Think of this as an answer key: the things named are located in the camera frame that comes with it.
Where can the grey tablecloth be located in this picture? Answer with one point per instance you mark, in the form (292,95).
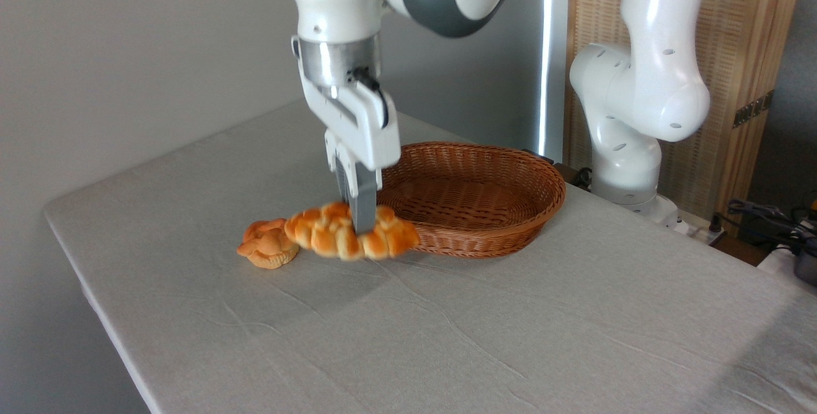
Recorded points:
(447,331)

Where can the long braided bread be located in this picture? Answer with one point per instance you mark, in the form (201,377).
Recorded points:
(332,238)

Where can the round flower-shaped bread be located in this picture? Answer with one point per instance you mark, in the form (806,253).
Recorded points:
(267,247)

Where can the black screen hinge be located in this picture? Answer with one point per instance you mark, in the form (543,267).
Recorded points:
(753,108)

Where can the white vertical pole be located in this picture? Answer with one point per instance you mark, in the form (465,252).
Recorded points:
(555,50)

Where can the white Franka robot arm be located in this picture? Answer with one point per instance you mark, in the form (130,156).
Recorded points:
(644,82)

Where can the black base clamp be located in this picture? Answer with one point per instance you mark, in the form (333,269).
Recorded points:
(571,175)

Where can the brown wicker basket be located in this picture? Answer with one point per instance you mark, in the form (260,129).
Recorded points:
(485,210)

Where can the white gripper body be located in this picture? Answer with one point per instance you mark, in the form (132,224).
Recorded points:
(364,127)

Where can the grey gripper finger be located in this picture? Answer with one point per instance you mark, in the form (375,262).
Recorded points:
(364,203)
(341,178)

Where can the white power strip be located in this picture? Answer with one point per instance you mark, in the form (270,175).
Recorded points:
(699,230)

